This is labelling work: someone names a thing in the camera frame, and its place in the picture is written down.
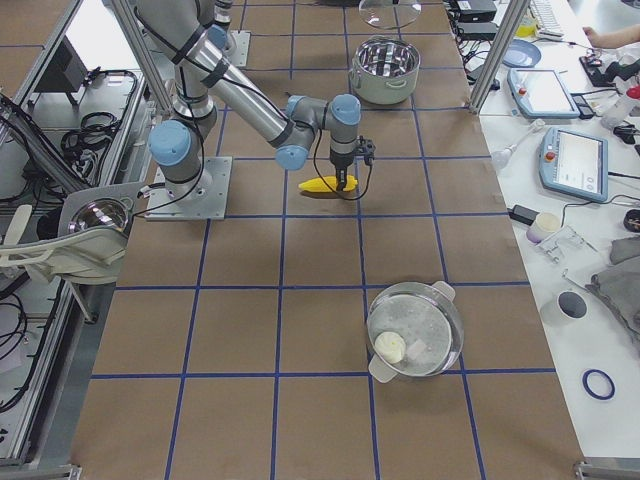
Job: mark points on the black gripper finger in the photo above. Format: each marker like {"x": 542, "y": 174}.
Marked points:
{"x": 345, "y": 181}
{"x": 339, "y": 179}

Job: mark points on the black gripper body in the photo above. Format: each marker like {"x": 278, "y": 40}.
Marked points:
{"x": 341, "y": 163}

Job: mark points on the yellow toy corn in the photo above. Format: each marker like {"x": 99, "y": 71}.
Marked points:
{"x": 327, "y": 184}

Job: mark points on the glass pot lid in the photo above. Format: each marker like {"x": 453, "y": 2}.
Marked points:
{"x": 389, "y": 14}

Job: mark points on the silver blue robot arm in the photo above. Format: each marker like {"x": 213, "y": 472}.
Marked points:
{"x": 193, "y": 36}

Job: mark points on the pale green cooking pot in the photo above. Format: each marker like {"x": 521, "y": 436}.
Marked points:
{"x": 384, "y": 70}

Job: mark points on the clear glass pot with lid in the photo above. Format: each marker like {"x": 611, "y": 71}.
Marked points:
{"x": 414, "y": 330}

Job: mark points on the black power adapter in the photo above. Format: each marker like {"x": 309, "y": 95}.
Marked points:
{"x": 522, "y": 214}

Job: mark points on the upper teach pendant tablet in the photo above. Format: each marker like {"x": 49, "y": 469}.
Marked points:
{"x": 540, "y": 93}

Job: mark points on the teach pendant tablet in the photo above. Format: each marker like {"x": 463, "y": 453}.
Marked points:
{"x": 540, "y": 93}
{"x": 574, "y": 164}

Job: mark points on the blue plate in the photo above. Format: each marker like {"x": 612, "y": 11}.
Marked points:
{"x": 521, "y": 54}

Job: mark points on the lower teach pendant tablet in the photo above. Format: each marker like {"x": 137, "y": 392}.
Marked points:
{"x": 574, "y": 164}

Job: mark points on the steel bowl on side shelf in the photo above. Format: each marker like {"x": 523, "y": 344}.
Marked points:
{"x": 106, "y": 212}

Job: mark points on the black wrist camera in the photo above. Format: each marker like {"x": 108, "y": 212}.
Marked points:
{"x": 366, "y": 150}

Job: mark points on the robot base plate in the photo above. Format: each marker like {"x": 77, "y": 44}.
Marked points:
{"x": 207, "y": 201}

